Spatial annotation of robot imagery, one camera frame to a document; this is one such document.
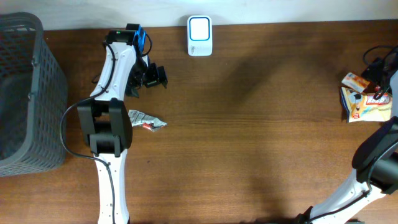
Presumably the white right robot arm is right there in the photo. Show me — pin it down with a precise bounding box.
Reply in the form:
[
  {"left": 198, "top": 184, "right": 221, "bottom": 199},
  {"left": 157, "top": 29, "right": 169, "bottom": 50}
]
[{"left": 293, "top": 55, "right": 397, "bottom": 224}]

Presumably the yellow cookie snack bag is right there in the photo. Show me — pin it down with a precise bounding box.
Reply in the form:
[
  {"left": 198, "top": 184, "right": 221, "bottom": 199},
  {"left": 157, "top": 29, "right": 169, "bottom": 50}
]
[{"left": 340, "top": 87, "right": 392, "bottom": 123}]

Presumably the black right camera cable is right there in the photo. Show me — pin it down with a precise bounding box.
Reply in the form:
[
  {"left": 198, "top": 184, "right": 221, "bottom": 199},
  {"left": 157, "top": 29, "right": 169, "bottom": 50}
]
[{"left": 362, "top": 45, "right": 398, "bottom": 68}]

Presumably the orange tissue pack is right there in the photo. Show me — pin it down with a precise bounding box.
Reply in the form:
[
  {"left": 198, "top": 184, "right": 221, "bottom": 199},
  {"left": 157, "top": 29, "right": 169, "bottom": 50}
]
[{"left": 341, "top": 72, "right": 370, "bottom": 93}]

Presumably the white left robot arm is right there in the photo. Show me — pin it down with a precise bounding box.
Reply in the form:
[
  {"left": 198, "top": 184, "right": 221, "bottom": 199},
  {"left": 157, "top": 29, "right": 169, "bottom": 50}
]
[{"left": 77, "top": 24, "right": 168, "bottom": 223}]

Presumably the grey orange snack packet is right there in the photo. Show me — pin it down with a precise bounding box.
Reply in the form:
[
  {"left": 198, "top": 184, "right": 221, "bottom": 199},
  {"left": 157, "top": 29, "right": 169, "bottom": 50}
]
[{"left": 128, "top": 110, "right": 167, "bottom": 132}]

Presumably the grey plastic mesh basket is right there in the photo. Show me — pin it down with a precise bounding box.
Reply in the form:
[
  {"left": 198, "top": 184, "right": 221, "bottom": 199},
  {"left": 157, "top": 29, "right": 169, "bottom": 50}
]
[{"left": 1, "top": 12, "right": 68, "bottom": 177}]

